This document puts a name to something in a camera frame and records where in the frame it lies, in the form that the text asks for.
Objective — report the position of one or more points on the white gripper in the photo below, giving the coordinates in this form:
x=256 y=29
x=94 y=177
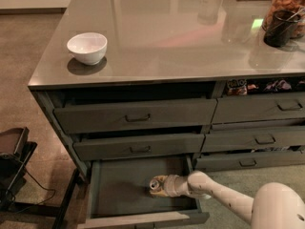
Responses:
x=172 y=185

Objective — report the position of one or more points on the redbull can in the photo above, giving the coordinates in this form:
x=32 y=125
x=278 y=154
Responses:
x=154 y=184

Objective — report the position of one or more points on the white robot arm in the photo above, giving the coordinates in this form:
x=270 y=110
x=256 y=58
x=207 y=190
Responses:
x=274 y=206

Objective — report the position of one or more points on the open bottom left drawer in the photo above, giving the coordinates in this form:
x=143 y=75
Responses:
x=119 y=196

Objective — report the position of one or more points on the middle left drawer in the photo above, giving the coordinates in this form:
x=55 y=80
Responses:
x=137 y=146

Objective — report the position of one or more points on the bottom right drawer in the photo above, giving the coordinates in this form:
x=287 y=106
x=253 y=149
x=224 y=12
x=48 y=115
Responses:
x=215 y=163

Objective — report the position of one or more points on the top left drawer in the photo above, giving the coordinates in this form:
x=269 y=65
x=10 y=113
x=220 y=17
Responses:
x=94 y=118

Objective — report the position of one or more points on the middle right drawer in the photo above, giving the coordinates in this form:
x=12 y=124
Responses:
x=258 y=138

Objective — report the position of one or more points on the grey counter cabinet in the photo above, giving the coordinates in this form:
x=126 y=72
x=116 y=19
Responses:
x=166 y=50

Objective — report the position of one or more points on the chip bag in drawer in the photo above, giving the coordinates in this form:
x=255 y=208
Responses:
x=237 y=87

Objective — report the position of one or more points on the top right drawer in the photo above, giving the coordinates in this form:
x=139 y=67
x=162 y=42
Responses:
x=259 y=107

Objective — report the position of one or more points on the white ceramic bowl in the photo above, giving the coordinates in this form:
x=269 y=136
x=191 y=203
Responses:
x=88 y=48

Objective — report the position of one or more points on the glass snack jar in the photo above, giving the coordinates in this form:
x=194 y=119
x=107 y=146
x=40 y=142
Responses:
x=295 y=6

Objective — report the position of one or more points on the black stand with cable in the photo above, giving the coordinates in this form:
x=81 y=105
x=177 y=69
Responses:
x=15 y=153

